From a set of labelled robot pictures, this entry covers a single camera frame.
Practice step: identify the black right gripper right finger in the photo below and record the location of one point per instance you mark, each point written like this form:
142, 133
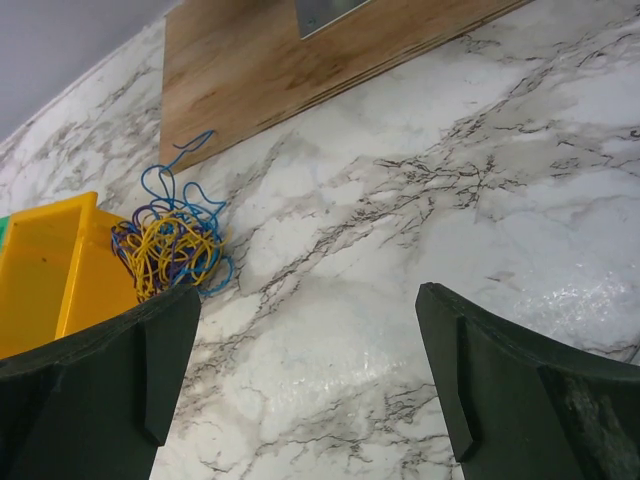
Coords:
520, 405

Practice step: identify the grey metal stand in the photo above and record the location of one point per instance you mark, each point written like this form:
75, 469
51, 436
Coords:
314, 15

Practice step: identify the wooden board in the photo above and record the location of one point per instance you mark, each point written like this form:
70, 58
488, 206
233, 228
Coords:
235, 68

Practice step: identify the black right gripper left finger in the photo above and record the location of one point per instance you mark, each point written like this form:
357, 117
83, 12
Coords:
99, 403

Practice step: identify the green plastic bin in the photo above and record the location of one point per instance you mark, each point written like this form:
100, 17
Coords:
4, 224

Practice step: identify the yellow plastic bin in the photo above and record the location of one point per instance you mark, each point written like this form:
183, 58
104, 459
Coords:
58, 273

